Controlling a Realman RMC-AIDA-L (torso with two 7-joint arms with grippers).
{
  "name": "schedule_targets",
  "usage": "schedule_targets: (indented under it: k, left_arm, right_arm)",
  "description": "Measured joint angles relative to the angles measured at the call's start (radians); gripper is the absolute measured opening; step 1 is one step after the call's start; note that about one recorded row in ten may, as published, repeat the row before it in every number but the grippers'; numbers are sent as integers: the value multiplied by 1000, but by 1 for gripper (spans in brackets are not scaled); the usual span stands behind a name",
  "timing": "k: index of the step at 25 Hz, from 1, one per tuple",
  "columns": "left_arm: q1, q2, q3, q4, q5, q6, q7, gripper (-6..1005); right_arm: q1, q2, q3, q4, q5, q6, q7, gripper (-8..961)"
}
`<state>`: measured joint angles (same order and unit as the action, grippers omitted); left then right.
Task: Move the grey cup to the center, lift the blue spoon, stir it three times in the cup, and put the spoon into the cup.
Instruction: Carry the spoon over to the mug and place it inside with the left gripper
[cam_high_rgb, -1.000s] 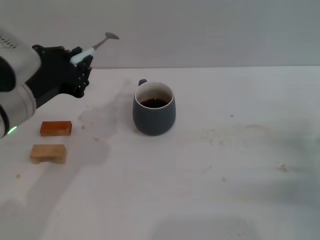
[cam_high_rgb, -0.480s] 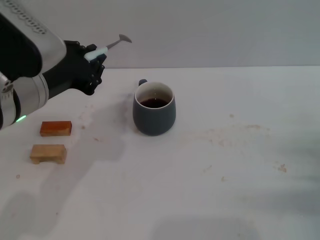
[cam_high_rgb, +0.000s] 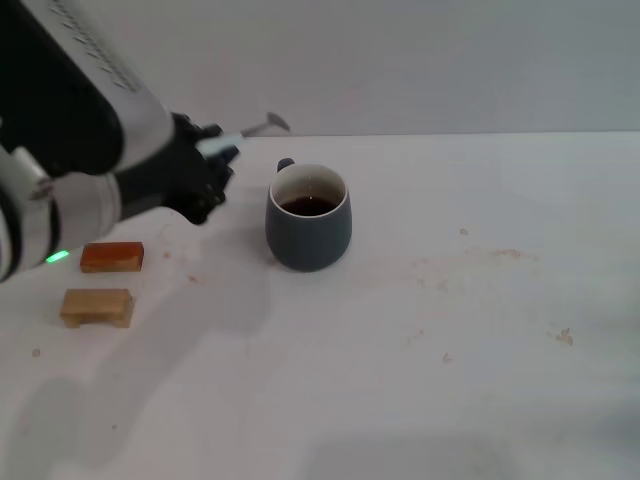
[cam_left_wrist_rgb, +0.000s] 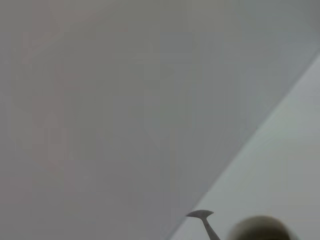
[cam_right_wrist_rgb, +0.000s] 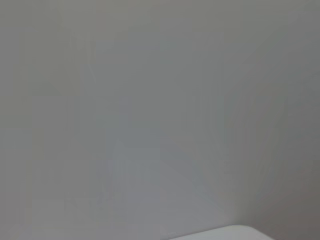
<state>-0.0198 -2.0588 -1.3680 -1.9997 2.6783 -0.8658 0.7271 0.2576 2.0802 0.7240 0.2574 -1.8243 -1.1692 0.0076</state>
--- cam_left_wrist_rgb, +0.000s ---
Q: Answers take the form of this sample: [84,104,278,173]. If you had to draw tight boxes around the metal spoon light blue handle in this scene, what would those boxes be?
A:
[185,209,221,240]

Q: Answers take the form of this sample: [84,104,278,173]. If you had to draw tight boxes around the dark grey ceramic cup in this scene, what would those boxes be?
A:
[226,215,298,240]

